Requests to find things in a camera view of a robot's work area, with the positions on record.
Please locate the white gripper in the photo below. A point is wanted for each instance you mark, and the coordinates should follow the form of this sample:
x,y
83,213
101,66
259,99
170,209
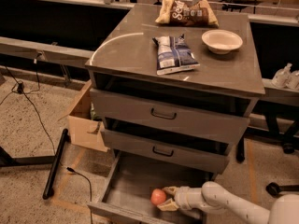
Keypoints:
x,y
181,198

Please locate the red apple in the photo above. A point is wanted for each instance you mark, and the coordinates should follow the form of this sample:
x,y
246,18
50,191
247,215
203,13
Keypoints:
x,y
158,196

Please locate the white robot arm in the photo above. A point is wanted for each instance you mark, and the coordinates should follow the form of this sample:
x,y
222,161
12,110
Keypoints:
x,y
213,198

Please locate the grey open bottom drawer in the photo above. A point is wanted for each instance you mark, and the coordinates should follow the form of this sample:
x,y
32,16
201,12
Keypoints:
x,y
132,178

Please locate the grey middle drawer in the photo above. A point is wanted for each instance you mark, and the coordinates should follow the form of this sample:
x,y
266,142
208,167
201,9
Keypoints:
x,y
197,159

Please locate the grey top drawer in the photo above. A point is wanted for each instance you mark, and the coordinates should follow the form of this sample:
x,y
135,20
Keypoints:
x,y
173,118

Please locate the grey metal drawer cabinet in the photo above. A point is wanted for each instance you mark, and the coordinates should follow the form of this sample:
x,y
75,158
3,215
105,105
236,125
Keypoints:
x,y
229,84

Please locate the black chair caster leg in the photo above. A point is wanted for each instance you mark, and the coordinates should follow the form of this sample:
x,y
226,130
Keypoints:
x,y
275,189

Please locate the brown cardboard box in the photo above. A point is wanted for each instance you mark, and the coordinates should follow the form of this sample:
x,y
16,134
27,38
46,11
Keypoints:
x,y
84,131

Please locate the blue white chip bag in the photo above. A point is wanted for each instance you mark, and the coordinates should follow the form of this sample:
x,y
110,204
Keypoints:
x,y
173,55

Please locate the white paper bowl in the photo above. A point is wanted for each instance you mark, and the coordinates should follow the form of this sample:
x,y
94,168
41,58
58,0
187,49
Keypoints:
x,y
221,41

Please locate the black table leg base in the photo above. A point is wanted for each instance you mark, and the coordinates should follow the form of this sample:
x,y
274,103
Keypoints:
x,y
7,161

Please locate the brown yellow chip bag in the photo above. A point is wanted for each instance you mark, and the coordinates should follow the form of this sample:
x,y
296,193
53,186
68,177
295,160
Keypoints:
x,y
181,13

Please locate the grey bench rail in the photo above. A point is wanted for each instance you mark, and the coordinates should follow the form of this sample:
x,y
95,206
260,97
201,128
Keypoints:
x,y
44,52

